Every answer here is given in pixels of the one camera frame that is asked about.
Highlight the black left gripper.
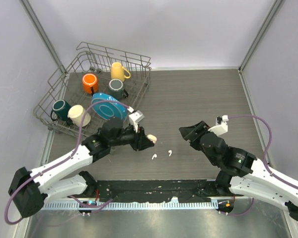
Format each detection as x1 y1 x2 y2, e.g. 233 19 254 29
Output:
109 121 154 151

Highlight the beige earbud charging case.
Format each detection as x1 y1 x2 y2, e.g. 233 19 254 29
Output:
147 134 157 143

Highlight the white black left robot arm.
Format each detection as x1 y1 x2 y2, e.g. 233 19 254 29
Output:
8 118 157 218

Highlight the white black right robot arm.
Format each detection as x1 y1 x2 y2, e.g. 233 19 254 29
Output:
179 116 298 222

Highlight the blue plate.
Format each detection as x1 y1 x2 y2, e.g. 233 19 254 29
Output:
91 93 128 120

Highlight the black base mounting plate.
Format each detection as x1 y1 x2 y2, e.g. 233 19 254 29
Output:
89 179 233 203

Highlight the grey mug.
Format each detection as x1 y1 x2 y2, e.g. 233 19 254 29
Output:
108 79 129 100

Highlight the cream ribbed mug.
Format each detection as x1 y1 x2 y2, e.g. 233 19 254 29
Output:
68 105 91 127

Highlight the yellow mug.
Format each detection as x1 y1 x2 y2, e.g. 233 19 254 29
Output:
110 62 131 82

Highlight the orange mug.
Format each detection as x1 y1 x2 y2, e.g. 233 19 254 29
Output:
82 73 99 94

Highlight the dark green mug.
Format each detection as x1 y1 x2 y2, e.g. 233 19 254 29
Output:
50 100 71 121

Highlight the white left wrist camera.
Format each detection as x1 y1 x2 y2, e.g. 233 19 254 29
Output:
128 110 145 132

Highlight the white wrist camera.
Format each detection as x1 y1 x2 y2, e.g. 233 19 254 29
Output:
208 115 229 136
128 110 145 132

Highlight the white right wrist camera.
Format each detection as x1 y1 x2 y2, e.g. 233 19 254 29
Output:
208 115 229 136

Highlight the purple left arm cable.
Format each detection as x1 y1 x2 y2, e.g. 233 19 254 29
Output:
3 100 135 226

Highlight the grey wire dish rack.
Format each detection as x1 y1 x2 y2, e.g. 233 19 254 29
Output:
33 42 151 139

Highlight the white slotted cable duct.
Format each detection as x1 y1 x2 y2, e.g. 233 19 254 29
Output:
42 199 218 210

